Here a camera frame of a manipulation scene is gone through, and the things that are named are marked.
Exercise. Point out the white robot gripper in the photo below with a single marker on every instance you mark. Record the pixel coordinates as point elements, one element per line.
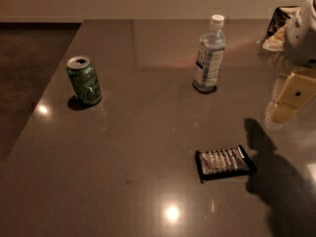
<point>301,40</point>

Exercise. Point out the clear blue plastic water bottle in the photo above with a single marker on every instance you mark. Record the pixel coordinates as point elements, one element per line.
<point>210,51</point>

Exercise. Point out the white paper napkins in basket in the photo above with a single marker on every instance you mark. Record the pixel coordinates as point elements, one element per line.
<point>275,42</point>

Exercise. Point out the green soda can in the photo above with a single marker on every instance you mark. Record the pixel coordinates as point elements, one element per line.
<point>84,80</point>

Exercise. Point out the black wire basket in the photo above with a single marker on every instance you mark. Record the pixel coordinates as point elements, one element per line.
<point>280,17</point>

